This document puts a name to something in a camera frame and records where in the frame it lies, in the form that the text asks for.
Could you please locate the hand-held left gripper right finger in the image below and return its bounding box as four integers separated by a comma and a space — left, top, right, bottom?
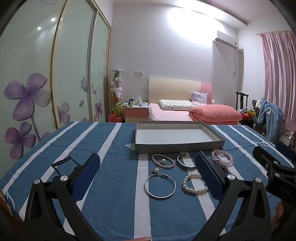
194, 151, 270, 241

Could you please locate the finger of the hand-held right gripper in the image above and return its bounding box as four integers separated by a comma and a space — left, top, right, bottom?
259, 146, 296, 180
275, 141, 296, 161

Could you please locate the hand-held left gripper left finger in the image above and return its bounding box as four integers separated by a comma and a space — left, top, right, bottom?
24, 153, 102, 241

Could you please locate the pink crystal bracelet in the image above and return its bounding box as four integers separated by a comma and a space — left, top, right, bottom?
211, 150, 234, 168

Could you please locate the white pearl bracelet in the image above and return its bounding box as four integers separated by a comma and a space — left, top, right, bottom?
182, 173, 209, 195

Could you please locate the silver cuff bangle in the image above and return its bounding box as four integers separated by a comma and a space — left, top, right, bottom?
177, 152, 197, 168

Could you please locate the small pink pearl bracelet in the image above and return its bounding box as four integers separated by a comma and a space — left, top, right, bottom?
151, 154, 174, 169

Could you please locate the grey cardboard tray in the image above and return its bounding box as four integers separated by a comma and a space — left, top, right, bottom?
135, 120, 225, 154

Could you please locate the thin silver bangle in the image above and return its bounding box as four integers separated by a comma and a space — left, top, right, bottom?
144, 174, 176, 198

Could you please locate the person's right hand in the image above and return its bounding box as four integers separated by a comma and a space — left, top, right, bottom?
272, 200, 287, 235

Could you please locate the blue white striped tablecloth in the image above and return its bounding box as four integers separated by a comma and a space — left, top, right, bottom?
0, 120, 296, 241

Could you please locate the blue bathrobe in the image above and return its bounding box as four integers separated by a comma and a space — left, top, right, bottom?
257, 97, 286, 143

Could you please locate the colourful toys pile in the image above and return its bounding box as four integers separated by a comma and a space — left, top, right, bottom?
240, 108, 258, 120

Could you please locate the pink folded quilt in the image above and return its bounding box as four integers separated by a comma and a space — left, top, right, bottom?
188, 104, 243, 122

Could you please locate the dark wooden chair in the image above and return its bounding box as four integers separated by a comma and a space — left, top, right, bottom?
236, 91, 249, 111

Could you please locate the pink curtain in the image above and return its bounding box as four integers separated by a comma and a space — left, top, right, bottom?
256, 31, 296, 141

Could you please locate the white patterned pillow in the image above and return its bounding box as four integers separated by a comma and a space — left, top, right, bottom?
159, 99, 197, 111

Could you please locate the pink white nightstand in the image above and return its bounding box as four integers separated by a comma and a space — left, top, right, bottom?
123, 105, 150, 123

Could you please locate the purple floral pillow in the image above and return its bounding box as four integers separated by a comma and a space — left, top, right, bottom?
191, 91, 209, 104

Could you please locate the clear tube of plush toys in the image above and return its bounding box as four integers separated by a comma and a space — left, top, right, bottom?
109, 69, 123, 116

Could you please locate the bed with cream pink headboard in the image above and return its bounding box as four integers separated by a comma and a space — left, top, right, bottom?
148, 76, 243, 126

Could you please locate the air conditioner pipe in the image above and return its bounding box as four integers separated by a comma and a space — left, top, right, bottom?
233, 48, 244, 75

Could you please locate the wardrobe with floral sliding doors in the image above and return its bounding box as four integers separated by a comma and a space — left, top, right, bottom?
0, 0, 112, 207

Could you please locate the white air conditioner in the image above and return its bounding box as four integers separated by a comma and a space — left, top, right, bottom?
212, 37, 239, 50

